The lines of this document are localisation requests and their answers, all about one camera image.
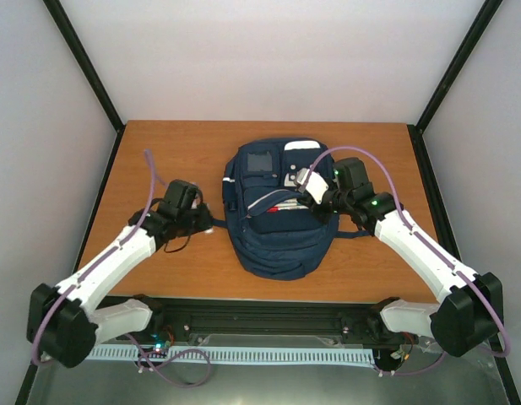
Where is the red white marker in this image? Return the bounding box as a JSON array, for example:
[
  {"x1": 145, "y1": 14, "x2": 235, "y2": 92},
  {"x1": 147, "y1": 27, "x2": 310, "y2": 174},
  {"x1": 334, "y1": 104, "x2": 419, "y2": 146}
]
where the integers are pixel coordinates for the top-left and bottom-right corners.
[{"x1": 267, "y1": 203, "x2": 307, "y2": 213}]

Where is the navy blue student backpack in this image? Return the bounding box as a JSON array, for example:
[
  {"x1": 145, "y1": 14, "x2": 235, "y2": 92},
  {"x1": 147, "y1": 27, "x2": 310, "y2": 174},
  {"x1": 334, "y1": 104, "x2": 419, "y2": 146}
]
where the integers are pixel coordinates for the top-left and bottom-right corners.
[{"x1": 214, "y1": 138, "x2": 367, "y2": 281}]

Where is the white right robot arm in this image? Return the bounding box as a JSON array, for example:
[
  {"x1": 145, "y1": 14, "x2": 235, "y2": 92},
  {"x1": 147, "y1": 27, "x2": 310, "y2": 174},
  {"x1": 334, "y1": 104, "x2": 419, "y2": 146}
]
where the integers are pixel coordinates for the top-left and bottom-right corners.
[{"x1": 296, "y1": 158, "x2": 510, "y2": 357}]

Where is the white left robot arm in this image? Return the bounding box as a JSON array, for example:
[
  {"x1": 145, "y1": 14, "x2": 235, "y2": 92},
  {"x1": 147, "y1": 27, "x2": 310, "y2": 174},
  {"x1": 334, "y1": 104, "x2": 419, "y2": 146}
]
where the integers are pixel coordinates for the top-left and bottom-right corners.
[{"x1": 27, "y1": 180, "x2": 213, "y2": 368}]

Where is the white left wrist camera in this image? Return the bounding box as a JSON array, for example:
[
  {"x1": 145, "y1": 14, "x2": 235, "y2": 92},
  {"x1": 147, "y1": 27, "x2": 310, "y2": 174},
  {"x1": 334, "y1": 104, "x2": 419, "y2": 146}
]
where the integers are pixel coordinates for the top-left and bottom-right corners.
[{"x1": 191, "y1": 183, "x2": 203, "y2": 209}]

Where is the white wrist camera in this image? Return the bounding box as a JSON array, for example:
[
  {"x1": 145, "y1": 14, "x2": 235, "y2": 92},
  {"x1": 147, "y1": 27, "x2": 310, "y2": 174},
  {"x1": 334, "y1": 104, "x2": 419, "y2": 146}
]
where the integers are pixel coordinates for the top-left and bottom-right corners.
[
  {"x1": 191, "y1": 183, "x2": 203, "y2": 209},
  {"x1": 295, "y1": 168, "x2": 328, "y2": 205}
]

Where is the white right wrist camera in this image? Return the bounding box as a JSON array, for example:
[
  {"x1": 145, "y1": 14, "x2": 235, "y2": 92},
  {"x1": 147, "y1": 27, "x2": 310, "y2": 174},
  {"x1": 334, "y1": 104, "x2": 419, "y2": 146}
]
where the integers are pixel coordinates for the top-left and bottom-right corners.
[{"x1": 295, "y1": 168, "x2": 328, "y2": 205}]

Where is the black right frame post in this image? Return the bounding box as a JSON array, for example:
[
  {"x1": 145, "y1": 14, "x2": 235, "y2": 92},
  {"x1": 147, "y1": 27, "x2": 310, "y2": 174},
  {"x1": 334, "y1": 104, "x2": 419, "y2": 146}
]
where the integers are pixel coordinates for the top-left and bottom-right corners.
[{"x1": 415, "y1": 0, "x2": 504, "y2": 130}]

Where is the black frame post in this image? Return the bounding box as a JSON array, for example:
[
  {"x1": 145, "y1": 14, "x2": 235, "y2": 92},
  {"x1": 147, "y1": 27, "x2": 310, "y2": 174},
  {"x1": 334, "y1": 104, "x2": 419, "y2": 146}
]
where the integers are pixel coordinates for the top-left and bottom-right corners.
[
  {"x1": 415, "y1": 0, "x2": 504, "y2": 130},
  {"x1": 42, "y1": 0, "x2": 126, "y2": 135}
]

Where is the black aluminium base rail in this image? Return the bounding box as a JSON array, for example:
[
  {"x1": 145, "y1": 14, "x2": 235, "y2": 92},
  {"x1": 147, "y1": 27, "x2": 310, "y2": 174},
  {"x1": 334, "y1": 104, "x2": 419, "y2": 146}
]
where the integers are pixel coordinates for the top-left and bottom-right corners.
[{"x1": 133, "y1": 294, "x2": 404, "y2": 345}]

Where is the light blue slotted cable duct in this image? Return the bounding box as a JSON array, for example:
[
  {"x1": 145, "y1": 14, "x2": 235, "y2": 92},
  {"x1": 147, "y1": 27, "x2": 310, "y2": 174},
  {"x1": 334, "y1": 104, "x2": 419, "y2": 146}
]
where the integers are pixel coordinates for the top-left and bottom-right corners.
[{"x1": 86, "y1": 342, "x2": 376, "y2": 369}]

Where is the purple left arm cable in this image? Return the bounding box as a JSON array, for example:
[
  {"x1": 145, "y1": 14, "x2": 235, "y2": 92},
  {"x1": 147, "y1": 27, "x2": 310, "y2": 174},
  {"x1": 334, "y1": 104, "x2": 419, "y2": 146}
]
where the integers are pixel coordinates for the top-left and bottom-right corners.
[{"x1": 30, "y1": 148, "x2": 213, "y2": 387}]

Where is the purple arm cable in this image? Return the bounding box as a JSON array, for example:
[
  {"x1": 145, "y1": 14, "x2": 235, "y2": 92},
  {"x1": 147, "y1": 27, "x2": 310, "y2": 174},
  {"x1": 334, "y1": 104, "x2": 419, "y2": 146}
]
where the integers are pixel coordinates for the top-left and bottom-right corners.
[
  {"x1": 304, "y1": 145, "x2": 511, "y2": 377},
  {"x1": 30, "y1": 148, "x2": 213, "y2": 387}
]

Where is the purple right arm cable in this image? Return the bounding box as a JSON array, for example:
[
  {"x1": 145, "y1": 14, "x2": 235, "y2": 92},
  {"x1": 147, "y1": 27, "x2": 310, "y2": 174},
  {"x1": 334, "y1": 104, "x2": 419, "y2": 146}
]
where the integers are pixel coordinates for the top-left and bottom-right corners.
[{"x1": 304, "y1": 145, "x2": 511, "y2": 377}]

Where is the black left frame post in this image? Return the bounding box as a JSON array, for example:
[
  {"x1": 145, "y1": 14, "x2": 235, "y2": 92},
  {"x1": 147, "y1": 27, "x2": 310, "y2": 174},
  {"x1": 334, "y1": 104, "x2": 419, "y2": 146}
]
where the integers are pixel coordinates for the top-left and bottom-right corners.
[{"x1": 42, "y1": 0, "x2": 126, "y2": 135}]

